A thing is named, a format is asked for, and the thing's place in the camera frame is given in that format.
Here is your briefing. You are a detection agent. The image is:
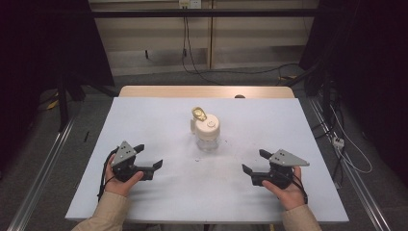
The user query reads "clear bottle with cream lid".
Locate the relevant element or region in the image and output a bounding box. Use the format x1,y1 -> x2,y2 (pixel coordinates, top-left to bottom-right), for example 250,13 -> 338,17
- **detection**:
190,106 -> 222,153

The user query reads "person's right hand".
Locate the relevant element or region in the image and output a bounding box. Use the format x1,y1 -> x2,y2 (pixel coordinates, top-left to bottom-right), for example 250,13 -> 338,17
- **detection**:
261,166 -> 308,212

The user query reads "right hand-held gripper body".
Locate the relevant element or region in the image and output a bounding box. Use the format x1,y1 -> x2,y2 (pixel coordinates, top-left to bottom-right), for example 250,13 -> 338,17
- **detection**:
250,148 -> 311,191

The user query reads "white table board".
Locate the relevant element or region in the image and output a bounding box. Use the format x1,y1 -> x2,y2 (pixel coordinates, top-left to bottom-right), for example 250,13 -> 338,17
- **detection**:
64,96 -> 350,224

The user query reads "white wall socket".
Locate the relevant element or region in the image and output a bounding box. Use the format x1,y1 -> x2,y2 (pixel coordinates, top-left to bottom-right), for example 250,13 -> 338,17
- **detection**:
178,0 -> 203,10

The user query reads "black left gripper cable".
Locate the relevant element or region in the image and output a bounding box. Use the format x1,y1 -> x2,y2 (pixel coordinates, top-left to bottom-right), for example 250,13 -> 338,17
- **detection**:
96,146 -> 120,203

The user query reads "dark curtain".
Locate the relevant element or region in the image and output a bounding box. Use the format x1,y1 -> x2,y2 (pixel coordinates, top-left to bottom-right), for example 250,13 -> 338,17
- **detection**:
298,0 -> 408,187
0,0 -> 115,172

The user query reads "wooden wall post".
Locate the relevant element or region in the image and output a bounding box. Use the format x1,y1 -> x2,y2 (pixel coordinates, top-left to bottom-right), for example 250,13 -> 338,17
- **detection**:
206,0 -> 216,70

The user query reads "white floor cable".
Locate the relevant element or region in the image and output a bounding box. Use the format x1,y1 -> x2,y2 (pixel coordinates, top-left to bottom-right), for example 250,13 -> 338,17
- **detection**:
329,104 -> 373,175

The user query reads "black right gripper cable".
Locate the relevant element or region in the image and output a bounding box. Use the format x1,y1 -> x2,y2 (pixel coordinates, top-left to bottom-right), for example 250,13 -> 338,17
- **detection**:
281,172 -> 309,206

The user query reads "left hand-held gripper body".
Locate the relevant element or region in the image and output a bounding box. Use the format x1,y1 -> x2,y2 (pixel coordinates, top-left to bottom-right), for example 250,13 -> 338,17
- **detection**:
110,141 -> 156,184

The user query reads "black hanging wall cable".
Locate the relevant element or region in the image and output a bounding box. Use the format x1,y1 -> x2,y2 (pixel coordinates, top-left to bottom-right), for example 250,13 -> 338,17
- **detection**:
181,15 -> 223,87

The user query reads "black floor cable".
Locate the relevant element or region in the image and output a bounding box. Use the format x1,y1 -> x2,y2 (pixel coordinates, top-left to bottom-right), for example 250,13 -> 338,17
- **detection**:
191,63 -> 301,79

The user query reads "black horizontal bar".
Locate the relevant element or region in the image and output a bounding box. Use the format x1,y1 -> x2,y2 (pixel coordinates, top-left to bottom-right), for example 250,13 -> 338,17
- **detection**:
90,8 -> 321,19

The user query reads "aluminium floor rail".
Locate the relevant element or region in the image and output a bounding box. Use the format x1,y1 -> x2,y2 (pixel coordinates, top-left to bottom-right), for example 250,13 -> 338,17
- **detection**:
307,96 -> 393,231
7,117 -> 77,231

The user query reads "wooden table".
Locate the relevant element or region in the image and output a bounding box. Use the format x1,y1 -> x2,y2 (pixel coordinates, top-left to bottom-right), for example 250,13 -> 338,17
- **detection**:
118,85 -> 295,99

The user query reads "black metal stand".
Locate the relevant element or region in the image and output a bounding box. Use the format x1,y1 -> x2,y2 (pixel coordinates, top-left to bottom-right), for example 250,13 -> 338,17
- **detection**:
55,72 -> 87,133

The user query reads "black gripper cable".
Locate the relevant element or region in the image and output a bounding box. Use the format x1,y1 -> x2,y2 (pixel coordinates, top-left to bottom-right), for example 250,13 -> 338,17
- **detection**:
281,172 -> 309,206
96,146 -> 120,203

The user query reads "person's left hand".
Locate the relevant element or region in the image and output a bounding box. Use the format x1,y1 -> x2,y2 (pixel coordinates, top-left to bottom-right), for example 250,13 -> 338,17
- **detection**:
103,155 -> 145,198

